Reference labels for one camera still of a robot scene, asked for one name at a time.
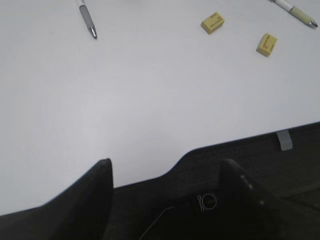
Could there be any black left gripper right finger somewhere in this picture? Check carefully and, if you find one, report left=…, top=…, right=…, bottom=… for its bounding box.
left=219, top=159, right=320, bottom=240

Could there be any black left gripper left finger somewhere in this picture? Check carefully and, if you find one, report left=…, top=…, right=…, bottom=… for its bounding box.
left=0, top=159, right=113, bottom=240

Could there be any grey white pen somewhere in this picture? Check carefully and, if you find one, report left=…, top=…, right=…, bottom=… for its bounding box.
left=76, top=0, right=98, bottom=40

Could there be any yellow eraser front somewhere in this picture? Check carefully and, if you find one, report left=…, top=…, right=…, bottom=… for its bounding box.
left=256, top=33, right=278, bottom=57

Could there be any yellow eraser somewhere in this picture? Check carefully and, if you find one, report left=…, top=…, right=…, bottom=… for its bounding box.
left=256, top=33, right=278, bottom=57
left=200, top=12, right=225, bottom=35

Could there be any yellow eraser left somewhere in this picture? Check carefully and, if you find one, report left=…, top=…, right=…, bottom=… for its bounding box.
left=200, top=12, right=225, bottom=35

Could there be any cream white pen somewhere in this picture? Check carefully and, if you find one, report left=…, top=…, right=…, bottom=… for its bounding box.
left=270, top=0, right=318, bottom=29

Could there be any grey table edge clip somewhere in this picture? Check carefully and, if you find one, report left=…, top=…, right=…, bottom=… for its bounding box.
left=276, top=130, right=293, bottom=152

